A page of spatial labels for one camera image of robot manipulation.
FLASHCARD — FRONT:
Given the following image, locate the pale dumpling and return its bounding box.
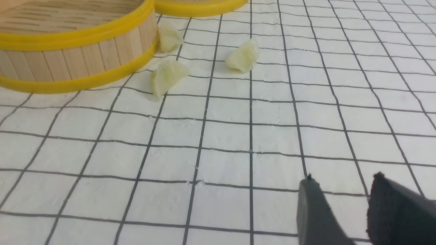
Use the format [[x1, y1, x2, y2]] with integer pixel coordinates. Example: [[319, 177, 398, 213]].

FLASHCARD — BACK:
[[159, 21, 184, 52], [225, 38, 260, 74], [150, 60, 190, 100]]

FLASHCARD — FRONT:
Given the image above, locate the white checkered tablecloth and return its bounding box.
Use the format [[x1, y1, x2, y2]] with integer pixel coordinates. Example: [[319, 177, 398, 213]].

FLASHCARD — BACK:
[[0, 0, 436, 245]]

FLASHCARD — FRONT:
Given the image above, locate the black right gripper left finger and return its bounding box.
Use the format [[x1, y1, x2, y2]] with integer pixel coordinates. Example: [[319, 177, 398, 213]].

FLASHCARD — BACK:
[[296, 175, 355, 245]]

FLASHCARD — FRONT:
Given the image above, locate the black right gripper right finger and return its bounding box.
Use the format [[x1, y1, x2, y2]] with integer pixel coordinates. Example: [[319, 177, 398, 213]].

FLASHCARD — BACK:
[[367, 172, 436, 245]]

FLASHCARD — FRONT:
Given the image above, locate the bamboo steamer tray yellow rim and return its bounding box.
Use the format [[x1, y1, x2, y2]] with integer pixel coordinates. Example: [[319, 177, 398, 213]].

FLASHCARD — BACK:
[[0, 0, 159, 94]]

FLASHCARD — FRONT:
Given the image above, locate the bamboo steamer lid yellow rim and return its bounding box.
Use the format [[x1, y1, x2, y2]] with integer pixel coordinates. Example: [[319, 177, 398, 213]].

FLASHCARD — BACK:
[[154, 0, 248, 17]]

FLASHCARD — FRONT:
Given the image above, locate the pale dumpling front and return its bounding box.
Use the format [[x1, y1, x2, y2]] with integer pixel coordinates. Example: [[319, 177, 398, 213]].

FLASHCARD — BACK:
[[150, 60, 190, 100]]

